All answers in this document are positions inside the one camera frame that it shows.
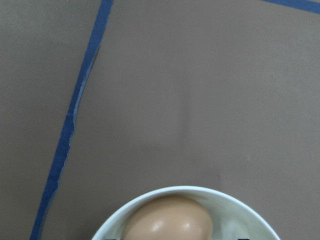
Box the brown egg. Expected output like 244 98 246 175
121 195 213 240

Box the white ceramic bowl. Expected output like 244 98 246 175
92 185 279 240

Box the blue tape line lengthwise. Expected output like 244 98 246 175
29 0 113 240

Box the blue tape line crosswise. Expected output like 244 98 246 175
263 0 320 14

